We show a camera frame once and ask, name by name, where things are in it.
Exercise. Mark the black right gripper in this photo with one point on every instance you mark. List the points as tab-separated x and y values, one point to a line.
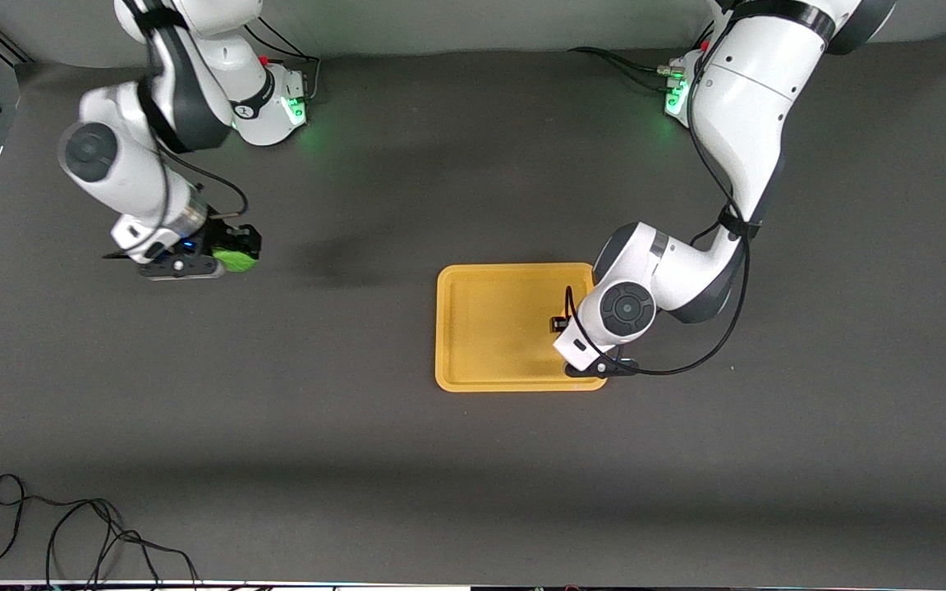
219	238

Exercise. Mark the green apple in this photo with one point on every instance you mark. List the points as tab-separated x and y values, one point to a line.
236	261

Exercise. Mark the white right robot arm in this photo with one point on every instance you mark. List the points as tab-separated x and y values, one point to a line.
124	164

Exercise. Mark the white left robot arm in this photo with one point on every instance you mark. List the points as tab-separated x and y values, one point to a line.
744	98

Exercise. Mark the orange plastic tray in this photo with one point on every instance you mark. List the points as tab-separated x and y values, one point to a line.
489	328

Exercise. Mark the dark gray table mat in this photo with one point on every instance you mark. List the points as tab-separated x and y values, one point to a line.
473	460

